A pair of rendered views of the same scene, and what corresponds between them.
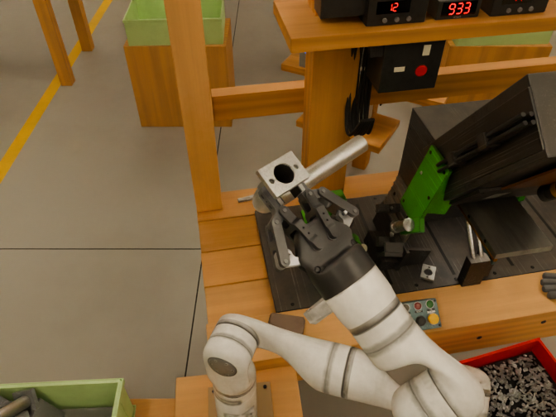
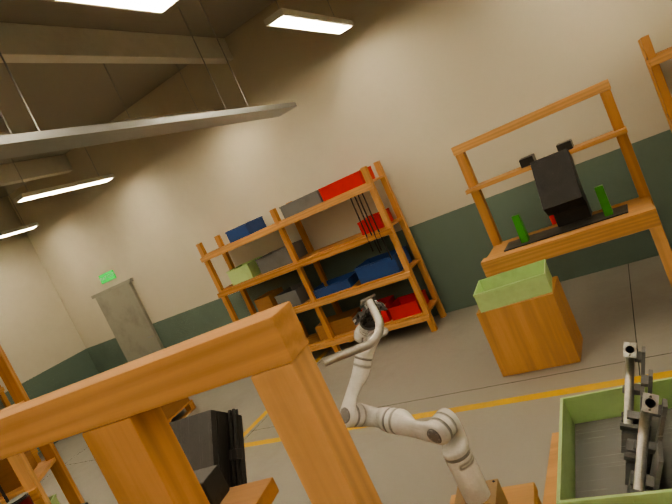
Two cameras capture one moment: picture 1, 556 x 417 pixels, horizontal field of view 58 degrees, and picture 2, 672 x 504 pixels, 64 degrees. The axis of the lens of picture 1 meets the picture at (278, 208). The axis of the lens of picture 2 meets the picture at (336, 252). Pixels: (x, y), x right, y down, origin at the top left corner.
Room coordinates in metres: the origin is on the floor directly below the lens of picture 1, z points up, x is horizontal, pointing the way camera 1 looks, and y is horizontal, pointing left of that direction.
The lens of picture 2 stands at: (2.03, 0.90, 2.09)
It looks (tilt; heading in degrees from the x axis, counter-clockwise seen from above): 6 degrees down; 211
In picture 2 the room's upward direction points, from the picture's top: 24 degrees counter-clockwise
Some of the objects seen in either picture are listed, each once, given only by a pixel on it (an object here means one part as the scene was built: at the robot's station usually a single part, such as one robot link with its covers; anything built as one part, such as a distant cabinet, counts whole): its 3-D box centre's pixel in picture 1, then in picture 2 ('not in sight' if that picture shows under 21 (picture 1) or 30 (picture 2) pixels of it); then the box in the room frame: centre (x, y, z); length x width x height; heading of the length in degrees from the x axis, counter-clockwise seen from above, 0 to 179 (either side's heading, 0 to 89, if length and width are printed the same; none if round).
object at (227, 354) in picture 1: (232, 358); (448, 435); (0.50, 0.09, 1.19); 0.09 x 0.09 x 0.17; 71
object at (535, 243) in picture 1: (486, 203); not in sight; (1.03, -0.60, 1.11); 0.39 x 0.16 x 0.03; 10
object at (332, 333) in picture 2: not in sight; (313, 278); (-4.09, -3.28, 1.10); 3.01 x 0.55 x 2.20; 90
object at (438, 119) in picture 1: (456, 162); not in sight; (1.27, -0.58, 1.07); 0.30 x 0.18 x 0.34; 100
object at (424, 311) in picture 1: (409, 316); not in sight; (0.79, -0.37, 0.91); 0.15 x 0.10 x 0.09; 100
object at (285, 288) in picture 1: (429, 235); not in sight; (1.11, -0.50, 0.89); 1.10 x 0.42 x 0.02; 100
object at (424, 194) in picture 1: (434, 186); not in sight; (1.04, -0.44, 1.17); 0.13 x 0.12 x 0.20; 100
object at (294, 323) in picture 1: (285, 327); not in sight; (0.75, -0.02, 0.91); 0.10 x 0.08 x 0.03; 79
